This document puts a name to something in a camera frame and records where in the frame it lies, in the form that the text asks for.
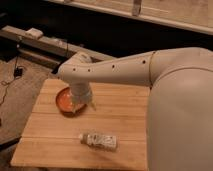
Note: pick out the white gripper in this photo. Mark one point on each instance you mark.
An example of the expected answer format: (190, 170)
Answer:
(82, 94)

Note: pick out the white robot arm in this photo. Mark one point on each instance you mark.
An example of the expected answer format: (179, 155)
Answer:
(180, 106)

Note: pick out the orange ceramic bowl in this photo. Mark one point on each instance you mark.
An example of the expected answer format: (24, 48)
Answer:
(64, 104)

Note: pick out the wooden board table top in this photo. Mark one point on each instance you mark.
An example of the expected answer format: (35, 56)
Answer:
(51, 139)

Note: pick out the long wooden beam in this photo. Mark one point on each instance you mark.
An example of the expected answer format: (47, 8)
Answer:
(48, 44)

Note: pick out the black power adapter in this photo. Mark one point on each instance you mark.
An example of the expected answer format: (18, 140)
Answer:
(18, 72)

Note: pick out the small white box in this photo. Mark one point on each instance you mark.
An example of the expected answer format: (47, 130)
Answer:
(34, 33)

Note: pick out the upper wooden shelf edge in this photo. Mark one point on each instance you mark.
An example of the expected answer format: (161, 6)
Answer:
(193, 15)

